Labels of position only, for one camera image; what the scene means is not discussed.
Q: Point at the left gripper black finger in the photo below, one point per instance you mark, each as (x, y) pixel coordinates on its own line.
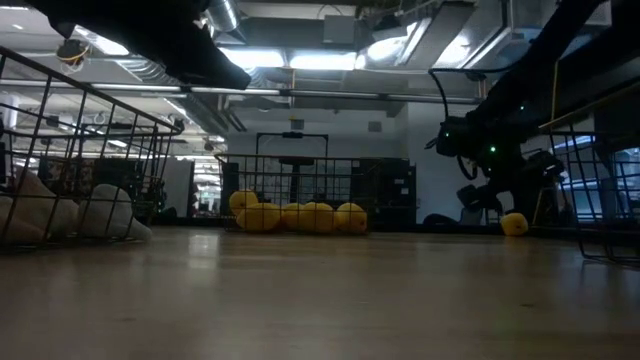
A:
(215, 70)

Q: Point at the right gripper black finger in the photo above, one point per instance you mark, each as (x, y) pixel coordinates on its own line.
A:
(477, 197)
(527, 207)

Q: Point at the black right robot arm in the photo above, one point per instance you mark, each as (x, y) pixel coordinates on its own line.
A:
(540, 75)

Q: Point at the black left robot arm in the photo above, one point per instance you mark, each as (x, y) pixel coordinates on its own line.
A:
(90, 17)

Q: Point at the office chair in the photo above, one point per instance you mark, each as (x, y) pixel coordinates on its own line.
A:
(470, 218)

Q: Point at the bright ceiling light panel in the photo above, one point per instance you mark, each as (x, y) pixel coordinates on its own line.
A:
(252, 57)
(322, 61)

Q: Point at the dark rounded chair back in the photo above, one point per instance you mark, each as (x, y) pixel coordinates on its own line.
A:
(440, 220)

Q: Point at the long ceiling tube light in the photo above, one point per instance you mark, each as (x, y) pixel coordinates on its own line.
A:
(135, 88)

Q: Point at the black yellow ceiling device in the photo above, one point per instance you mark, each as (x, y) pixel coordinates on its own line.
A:
(72, 51)

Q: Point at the long grey ceiling pipe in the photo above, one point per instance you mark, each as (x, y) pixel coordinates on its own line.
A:
(325, 93)

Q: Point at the white partition panel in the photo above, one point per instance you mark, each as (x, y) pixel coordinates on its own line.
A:
(177, 187)

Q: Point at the black server cabinet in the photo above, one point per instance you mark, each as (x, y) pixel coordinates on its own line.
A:
(115, 177)

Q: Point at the corrugated silver air duct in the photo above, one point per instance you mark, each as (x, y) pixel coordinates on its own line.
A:
(145, 70)

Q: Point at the round silver air duct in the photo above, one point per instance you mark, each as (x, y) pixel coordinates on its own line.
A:
(222, 15)

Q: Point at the small wall sign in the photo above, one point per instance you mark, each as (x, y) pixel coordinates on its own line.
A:
(297, 124)

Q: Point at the black rectangular frame stand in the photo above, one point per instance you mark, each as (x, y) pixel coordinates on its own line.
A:
(292, 134)

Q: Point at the black security camera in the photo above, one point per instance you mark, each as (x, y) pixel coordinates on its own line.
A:
(475, 76)

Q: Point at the square wall vent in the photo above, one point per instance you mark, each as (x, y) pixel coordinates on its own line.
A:
(375, 126)

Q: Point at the large rectangular metal duct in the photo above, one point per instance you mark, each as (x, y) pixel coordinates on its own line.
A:
(475, 35)

